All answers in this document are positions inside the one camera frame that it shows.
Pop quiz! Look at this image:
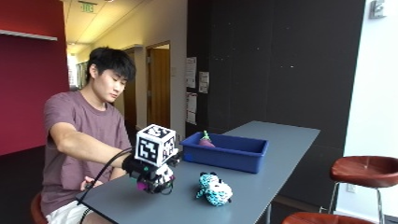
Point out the white cube with black markers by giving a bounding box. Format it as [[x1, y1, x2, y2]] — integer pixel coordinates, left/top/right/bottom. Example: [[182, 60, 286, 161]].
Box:
[[134, 123, 180, 168]]

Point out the teal spotted plush toy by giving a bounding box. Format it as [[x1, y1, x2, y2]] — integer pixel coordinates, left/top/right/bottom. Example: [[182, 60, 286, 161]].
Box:
[[196, 171, 234, 207]]

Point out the purple toy eggplant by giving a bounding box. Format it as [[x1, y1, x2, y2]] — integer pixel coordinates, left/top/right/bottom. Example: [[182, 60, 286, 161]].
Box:
[[198, 130, 217, 148]]

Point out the blue plastic bin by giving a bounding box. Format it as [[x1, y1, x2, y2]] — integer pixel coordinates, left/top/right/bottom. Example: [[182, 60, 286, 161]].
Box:
[[180, 132, 270, 175]]

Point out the white paper notice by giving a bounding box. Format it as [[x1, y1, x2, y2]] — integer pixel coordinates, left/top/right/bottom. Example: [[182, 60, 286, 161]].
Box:
[[184, 56, 198, 90], [198, 71, 210, 94], [185, 91, 200, 126]]

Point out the the person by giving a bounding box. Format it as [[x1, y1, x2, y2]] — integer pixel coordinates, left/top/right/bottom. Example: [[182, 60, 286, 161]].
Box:
[[40, 46, 138, 224]]

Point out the brown round bar stool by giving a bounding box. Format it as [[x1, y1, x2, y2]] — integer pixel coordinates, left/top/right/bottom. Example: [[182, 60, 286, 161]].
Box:
[[327, 155, 398, 224], [281, 212, 377, 224], [29, 191, 48, 224]]

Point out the wooden door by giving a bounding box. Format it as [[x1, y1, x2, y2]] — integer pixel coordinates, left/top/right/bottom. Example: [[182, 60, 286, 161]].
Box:
[[145, 41, 172, 129]]

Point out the green exit sign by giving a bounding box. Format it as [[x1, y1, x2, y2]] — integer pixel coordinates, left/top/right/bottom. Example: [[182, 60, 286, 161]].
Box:
[[78, 0, 98, 14]]

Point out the black glove cable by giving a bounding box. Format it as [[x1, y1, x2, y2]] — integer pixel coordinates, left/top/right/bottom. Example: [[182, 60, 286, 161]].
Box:
[[76, 147, 134, 206]]

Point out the white wall shelf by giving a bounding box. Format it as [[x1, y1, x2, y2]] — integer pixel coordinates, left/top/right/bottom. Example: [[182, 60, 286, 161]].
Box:
[[0, 29, 59, 42]]

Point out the white wall alarm device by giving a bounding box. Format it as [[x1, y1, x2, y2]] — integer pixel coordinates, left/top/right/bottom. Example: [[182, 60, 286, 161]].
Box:
[[369, 0, 389, 20]]

